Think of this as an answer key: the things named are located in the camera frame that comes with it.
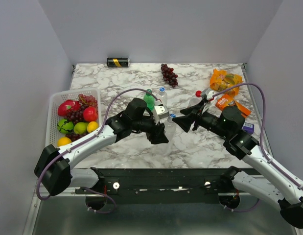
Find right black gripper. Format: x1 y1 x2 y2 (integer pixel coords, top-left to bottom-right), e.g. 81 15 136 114
172 99 230 139

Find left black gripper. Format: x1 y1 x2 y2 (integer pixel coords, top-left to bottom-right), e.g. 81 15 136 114
132 114 169 145

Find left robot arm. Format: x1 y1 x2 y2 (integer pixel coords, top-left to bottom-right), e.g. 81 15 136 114
34 98 169 196

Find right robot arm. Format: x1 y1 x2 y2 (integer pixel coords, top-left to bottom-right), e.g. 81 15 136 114
173 105 303 229

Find clear bottle red cap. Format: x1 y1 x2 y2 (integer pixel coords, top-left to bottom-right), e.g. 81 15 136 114
188 91 202 108

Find clear bottle blue cap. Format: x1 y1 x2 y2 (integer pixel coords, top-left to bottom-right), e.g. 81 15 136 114
156 87 168 106

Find green plastic bottle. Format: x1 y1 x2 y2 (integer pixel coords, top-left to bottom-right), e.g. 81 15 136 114
143 89 155 111

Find orange razor package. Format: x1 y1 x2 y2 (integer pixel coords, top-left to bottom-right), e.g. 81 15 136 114
215 94 251 118

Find dark grapes on table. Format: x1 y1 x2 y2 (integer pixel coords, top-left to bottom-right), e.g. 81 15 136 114
161 64 178 88

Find orange snack bag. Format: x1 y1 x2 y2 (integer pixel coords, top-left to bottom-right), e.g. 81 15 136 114
210 69 243 92

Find purple small box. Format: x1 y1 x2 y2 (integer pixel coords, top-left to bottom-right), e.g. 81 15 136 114
242 122 255 134

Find yellow lemon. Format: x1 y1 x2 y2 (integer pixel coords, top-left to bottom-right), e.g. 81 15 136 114
87 121 99 133

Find red apple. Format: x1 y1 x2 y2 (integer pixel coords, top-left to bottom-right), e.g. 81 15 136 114
83 106 98 122

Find green pear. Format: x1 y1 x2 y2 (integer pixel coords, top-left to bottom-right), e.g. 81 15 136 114
73 122 88 135

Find basket grapes upper bunch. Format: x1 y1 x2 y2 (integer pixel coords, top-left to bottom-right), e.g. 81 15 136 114
64 94 98 124

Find basket grapes bunch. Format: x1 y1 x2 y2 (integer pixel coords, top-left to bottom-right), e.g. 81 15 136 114
64 94 98 124
66 132 88 142

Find basket grapes lower bunch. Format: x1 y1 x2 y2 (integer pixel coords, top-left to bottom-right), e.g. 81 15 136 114
66 132 88 142

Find black gold battery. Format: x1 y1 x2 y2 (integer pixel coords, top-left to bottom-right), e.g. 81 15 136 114
106 58 130 68

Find green watermelon toy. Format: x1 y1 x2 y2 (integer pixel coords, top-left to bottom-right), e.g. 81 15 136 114
57 119 74 134

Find orange fruit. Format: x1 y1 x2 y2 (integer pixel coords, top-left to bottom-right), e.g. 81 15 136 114
57 137 72 147

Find red dragon fruit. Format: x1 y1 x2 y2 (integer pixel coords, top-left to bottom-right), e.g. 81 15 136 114
57 99 80 117

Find white plastic basket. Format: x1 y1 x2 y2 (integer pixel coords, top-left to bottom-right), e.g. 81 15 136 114
45 88 102 147

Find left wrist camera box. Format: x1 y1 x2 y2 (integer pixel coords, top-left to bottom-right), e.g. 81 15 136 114
153 105 169 124

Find black mounting rail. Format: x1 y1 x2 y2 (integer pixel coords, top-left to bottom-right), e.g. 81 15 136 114
74 167 269 205

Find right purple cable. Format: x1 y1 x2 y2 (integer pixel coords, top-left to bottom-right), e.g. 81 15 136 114
212 83 303 194

